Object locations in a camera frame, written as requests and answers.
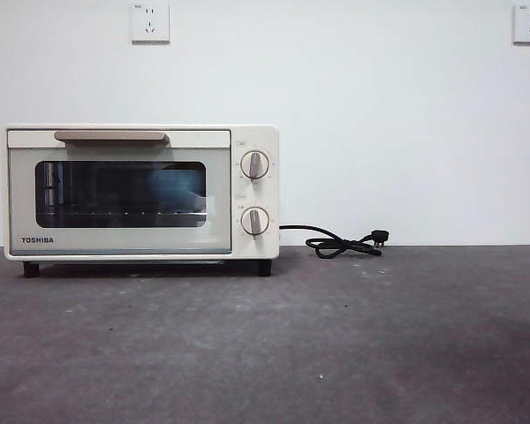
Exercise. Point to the blue bowl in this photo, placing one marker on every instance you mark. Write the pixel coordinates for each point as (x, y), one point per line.
(172, 185)

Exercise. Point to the cream toaster oven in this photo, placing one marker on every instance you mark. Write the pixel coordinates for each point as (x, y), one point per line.
(274, 199)

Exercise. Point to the oven knob under small label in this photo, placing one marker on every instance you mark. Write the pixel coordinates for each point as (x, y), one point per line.
(254, 165)

